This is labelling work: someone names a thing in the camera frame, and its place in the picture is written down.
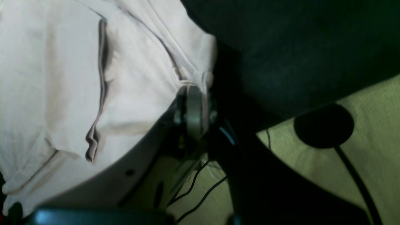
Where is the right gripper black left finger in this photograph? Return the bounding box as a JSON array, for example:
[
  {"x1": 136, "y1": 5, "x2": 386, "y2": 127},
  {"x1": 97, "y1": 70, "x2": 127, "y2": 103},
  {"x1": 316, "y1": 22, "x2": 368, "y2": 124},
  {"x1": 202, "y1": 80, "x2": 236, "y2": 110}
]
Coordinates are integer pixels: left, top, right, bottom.
[{"x1": 174, "y1": 86, "x2": 203, "y2": 141}]

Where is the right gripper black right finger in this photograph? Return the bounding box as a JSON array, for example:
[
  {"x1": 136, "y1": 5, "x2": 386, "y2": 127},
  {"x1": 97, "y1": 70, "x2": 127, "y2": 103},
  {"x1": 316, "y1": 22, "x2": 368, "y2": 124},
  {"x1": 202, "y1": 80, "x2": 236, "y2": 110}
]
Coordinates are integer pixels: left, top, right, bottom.
[{"x1": 209, "y1": 93, "x2": 371, "y2": 225}]

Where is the pink T-shirt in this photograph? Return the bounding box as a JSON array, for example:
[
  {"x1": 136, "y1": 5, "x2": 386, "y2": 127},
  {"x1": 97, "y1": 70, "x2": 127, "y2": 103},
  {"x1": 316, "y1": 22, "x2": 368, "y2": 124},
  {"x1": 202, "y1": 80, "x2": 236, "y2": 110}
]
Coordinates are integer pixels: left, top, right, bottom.
[{"x1": 0, "y1": 0, "x2": 216, "y2": 217}]

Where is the black round lamp stand base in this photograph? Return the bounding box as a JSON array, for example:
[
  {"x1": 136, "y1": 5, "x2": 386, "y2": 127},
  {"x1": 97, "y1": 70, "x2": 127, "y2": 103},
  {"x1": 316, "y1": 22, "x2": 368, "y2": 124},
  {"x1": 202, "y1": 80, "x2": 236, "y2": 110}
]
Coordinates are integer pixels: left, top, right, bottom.
[{"x1": 294, "y1": 104, "x2": 382, "y2": 225}]

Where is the black table cloth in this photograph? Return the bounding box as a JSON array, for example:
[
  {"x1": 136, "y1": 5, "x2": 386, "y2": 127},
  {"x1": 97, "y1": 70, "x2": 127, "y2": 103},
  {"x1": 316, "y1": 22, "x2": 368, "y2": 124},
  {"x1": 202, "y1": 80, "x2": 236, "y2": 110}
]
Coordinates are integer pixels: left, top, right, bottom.
[{"x1": 180, "y1": 0, "x2": 400, "y2": 132}]

